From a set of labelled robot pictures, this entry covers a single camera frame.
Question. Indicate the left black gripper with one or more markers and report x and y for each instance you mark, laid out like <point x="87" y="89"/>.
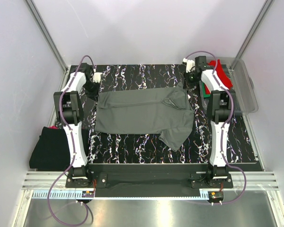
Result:
<point x="93" y="95"/>

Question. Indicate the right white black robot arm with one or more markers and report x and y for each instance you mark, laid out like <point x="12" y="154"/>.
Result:
<point x="220" y="109"/>

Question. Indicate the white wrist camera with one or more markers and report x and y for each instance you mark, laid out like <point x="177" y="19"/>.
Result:
<point x="190" y="65"/>
<point x="97" y="77"/>

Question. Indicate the red t shirt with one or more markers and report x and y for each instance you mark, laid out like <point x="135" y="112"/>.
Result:
<point x="221" y="73"/>

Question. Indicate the right small connector board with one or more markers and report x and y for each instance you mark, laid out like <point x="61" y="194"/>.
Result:
<point x="216" y="197"/>

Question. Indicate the green t shirt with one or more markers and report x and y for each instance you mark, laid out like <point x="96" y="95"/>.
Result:
<point x="205" y="93"/>

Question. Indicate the left white cable duct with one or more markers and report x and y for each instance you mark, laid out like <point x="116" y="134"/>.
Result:
<point x="58" y="194"/>

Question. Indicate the right white cable duct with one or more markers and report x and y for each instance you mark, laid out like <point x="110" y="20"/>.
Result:
<point x="204" y="194"/>

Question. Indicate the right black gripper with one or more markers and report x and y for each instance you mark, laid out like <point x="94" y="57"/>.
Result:
<point x="187" y="83"/>

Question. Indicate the aluminium frame post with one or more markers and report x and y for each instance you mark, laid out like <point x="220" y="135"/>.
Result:
<point x="255" y="26"/>
<point x="48" y="38"/>

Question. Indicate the grey t shirt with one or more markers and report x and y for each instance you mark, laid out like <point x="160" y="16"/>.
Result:
<point x="164" y="111"/>

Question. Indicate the left aluminium frame post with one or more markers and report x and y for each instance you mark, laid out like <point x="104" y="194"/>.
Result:
<point x="48" y="38"/>

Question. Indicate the pink folded t shirt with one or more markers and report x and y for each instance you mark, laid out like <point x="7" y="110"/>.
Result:
<point x="53" y="127"/>

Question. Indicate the clear plastic bin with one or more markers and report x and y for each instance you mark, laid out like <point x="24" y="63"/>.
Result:
<point x="242" y="92"/>

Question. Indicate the small connector board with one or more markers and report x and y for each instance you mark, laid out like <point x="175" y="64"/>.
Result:
<point x="216" y="197"/>
<point x="88" y="194"/>

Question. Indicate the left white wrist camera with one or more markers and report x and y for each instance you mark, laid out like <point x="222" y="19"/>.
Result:
<point x="97" y="77"/>

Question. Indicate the left small connector board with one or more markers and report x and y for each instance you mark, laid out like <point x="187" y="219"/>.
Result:
<point x="88" y="194"/>

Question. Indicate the black marble pattern mat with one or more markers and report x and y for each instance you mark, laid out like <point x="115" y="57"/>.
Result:
<point x="104" y="148"/>

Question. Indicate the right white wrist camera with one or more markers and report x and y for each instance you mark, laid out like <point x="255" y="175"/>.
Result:
<point x="190" y="65"/>

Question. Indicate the right aluminium frame post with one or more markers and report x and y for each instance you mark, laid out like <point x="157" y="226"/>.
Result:
<point x="255" y="26"/>

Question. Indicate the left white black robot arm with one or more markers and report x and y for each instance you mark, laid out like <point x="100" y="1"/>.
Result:
<point x="69" y="112"/>

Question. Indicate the white cable duct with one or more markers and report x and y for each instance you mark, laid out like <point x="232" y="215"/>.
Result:
<point x="204" y="194"/>
<point x="58" y="194"/>

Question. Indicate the black folded t shirt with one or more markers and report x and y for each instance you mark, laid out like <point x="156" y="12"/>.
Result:
<point x="51" y="152"/>

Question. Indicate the front aluminium rail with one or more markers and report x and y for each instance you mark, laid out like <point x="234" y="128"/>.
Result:
<point x="255" y="180"/>

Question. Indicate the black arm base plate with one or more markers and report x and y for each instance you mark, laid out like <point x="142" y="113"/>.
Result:
<point x="125" y="181"/>

